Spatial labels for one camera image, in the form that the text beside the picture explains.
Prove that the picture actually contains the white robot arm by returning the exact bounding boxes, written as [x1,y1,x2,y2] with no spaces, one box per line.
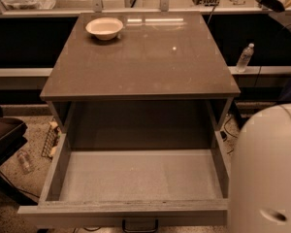
[227,79,291,233]

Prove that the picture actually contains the grey cabinet with glossy top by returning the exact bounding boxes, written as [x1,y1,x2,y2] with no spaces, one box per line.
[41,12,240,150]

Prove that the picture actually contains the open grey top drawer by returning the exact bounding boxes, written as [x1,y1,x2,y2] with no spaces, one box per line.
[18,133,230,228]

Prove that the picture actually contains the clear plastic water bottle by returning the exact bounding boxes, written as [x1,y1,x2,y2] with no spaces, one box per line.
[236,43,254,73]

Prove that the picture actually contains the white ceramic bowl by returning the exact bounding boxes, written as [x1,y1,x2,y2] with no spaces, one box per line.
[85,17,123,41]

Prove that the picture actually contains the crushed plastic bottle on floor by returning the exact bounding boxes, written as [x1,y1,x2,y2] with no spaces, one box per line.
[16,150,33,174]

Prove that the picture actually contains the black cable on floor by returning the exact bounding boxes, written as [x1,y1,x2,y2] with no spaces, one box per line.
[220,115,242,155]

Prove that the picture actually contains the wire basket on floor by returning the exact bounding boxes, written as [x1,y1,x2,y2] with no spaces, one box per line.
[42,120,61,159]

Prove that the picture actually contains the black drawer handle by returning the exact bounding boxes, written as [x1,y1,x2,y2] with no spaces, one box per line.
[121,219,159,233]

